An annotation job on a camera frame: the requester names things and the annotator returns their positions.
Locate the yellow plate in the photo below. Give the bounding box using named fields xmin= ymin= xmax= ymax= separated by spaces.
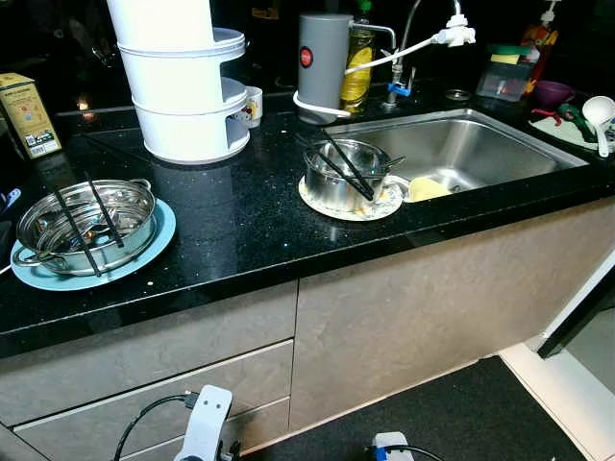
xmin=408 ymin=176 xmax=455 ymax=203

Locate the beige drawer front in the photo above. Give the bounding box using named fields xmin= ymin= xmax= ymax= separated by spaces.
xmin=120 ymin=397 xmax=292 ymax=461
xmin=14 ymin=339 xmax=294 ymax=460
xmin=0 ymin=280 xmax=299 ymax=424

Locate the light blue plate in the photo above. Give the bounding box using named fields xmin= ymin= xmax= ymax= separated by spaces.
xmin=10 ymin=197 xmax=177 ymax=292

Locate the black floor mat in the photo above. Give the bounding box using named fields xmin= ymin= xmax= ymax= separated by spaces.
xmin=245 ymin=355 xmax=587 ymax=461

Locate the steel bowl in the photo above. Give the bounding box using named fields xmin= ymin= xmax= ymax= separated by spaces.
xmin=303 ymin=139 xmax=393 ymax=214

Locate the black appliance door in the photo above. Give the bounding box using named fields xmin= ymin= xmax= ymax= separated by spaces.
xmin=536 ymin=279 xmax=615 ymax=359

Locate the floral patterned plate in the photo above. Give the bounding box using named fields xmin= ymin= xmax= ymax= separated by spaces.
xmin=298 ymin=173 xmax=406 ymax=222

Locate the steel spoon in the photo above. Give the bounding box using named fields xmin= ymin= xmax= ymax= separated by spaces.
xmin=370 ymin=156 xmax=407 ymax=174

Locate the white cartoon mug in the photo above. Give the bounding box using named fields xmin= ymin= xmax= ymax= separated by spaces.
xmin=238 ymin=86 xmax=263 ymax=129

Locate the white tiered storage rack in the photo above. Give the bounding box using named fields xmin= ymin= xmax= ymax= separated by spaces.
xmin=106 ymin=0 xmax=251 ymax=164

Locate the grey cylindrical water filter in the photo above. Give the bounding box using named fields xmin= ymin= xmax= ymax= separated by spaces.
xmin=296 ymin=12 xmax=355 ymax=124

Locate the yellow carton box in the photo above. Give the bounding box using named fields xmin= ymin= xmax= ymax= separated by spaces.
xmin=0 ymin=72 xmax=63 ymax=159

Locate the yellow liquid bottle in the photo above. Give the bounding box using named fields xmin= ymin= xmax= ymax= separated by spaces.
xmin=338 ymin=19 xmax=378 ymax=114

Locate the steel faucet with blue clip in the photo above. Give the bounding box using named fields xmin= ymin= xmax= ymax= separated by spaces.
xmin=382 ymin=0 xmax=462 ymax=109

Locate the stainless steel sink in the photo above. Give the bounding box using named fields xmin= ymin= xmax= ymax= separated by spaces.
xmin=322 ymin=108 xmax=589 ymax=198

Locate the white ladle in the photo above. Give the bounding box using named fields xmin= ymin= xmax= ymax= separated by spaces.
xmin=581 ymin=94 xmax=615 ymax=158

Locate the pale green cloth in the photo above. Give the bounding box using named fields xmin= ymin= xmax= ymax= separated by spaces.
xmin=529 ymin=106 xmax=615 ymax=155

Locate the purple cup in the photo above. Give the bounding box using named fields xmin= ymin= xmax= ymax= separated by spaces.
xmin=531 ymin=80 xmax=576 ymax=109

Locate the clear plastic container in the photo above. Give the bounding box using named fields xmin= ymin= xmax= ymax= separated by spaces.
xmin=476 ymin=56 xmax=534 ymax=102

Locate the yellow green sponge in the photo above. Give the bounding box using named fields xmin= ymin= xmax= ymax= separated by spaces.
xmin=488 ymin=43 xmax=531 ymax=66

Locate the red label pump bottle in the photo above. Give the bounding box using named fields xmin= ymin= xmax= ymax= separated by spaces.
xmin=524 ymin=0 xmax=560 ymax=83

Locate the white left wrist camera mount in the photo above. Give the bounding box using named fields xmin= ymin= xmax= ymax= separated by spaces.
xmin=178 ymin=384 xmax=234 ymax=461

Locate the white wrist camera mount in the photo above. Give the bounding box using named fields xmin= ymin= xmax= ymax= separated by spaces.
xmin=178 ymin=384 xmax=234 ymax=461
xmin=370 ymin=432 xmax=416 ymax=461

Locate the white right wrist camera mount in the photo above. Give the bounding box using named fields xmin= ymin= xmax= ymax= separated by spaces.
xmin=370 ymin=432 xmax=416 ymax=461

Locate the steel two-handled pot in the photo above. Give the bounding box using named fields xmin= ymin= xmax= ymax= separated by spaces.
xmin=12 ymin=178 xmax=158 ymax=278

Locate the green handled tool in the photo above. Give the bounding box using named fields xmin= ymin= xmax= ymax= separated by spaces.
xmin=557 ymin=101 xmax=599 ymax=143

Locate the white hose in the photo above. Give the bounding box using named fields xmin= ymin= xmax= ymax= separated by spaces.
xmin=291 ymin=14 xmax=477 ymax=121

